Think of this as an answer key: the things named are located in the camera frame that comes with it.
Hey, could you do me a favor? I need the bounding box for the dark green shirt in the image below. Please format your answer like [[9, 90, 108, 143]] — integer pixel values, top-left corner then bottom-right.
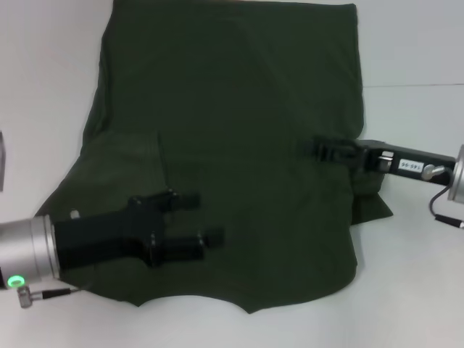
[[36, 0, 396, 315]]

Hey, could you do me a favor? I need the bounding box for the left arm cable with plug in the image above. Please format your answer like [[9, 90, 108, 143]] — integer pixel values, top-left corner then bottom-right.
[[16, 284, 91, 309]]

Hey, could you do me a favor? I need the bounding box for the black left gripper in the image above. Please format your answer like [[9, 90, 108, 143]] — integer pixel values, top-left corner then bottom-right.
[[52, 188, 226, 273]]

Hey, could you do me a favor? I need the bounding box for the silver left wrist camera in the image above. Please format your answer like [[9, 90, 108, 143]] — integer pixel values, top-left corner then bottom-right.
[[0, 130, 7, 191]]

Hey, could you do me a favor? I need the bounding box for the arm cable with plug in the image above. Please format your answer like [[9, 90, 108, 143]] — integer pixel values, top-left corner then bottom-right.
[[429, 184, 464, 230], [16, 284, 91, 309]]

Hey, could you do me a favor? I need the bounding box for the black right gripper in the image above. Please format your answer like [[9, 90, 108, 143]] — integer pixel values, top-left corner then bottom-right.
[[295, 136, 457, 187]]

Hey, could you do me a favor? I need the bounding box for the right arm cable with plug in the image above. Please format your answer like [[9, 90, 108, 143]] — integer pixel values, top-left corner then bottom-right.
[[429, 184, 464, 230]]

